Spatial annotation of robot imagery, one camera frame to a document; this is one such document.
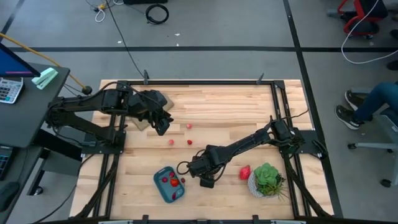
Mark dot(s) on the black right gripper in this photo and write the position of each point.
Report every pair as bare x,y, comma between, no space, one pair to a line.
210,161

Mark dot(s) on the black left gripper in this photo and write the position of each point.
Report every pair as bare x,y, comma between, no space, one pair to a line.
152,114

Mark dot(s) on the red tomato with green top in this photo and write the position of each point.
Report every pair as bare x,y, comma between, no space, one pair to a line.
174,182

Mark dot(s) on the red cherry with stem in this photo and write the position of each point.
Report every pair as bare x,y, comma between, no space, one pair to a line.
183,180
172,174

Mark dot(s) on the large red strawberry toy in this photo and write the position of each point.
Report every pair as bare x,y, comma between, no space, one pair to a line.
245,172

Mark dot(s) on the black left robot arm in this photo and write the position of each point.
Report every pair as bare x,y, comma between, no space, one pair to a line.
81,104

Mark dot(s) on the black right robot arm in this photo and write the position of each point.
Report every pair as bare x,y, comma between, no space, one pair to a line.
242,146

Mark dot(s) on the small pink fruit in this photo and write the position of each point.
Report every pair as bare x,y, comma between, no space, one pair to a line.
170,142
189,126

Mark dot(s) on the dark red plum toy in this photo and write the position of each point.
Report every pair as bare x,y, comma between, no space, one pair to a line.
174,196

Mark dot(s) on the white patterned plant pot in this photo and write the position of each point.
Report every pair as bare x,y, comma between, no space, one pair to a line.
253,189

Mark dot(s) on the teal plastic container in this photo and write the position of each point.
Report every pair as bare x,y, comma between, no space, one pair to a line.
161,189

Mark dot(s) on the green succulent plant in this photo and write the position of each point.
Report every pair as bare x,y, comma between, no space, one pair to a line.
266,179

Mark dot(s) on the black round knob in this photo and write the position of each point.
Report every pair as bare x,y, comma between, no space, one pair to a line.
87,90

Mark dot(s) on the mint green stapler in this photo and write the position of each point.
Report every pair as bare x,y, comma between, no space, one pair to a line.
45,77

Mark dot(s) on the black desk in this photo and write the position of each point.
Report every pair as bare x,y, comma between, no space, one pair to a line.
31,118

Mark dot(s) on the person's shoe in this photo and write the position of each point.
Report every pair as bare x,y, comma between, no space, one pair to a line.
346,117
354,99

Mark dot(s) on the grey desk calculator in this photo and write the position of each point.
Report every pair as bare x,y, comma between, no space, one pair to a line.
9,90

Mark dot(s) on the computer monitor blue screen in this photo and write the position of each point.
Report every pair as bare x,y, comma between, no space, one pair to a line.
12,63

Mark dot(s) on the backlit computer keyboard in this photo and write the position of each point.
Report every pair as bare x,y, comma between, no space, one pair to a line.
3,161

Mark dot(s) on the grey office chair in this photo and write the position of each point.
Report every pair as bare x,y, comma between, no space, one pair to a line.
370,145

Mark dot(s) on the black computer mouse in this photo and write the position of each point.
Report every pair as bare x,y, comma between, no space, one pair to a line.
7,194

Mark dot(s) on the person's leg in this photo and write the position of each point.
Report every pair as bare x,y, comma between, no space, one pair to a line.
379,99

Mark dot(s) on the red and black chair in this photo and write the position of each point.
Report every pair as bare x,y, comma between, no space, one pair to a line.
373,6

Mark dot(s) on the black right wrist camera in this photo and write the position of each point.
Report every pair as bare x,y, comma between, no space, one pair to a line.
194,168

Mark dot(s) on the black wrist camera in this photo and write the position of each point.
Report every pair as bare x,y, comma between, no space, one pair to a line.
194,168
155,98

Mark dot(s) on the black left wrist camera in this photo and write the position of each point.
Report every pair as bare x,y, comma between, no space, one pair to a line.
155,98

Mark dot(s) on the black frame post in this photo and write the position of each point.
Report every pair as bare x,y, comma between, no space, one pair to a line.
145,76
260,78

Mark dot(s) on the black aluminium table frame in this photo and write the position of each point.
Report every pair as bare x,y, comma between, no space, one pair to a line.
202,82

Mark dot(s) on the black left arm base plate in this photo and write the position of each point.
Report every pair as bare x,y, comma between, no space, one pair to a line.
102,151

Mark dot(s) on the black desk leg frame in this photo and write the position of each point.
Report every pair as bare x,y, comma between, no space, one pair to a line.
59,146

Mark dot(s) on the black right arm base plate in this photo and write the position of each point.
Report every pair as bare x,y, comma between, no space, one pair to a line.
311,146

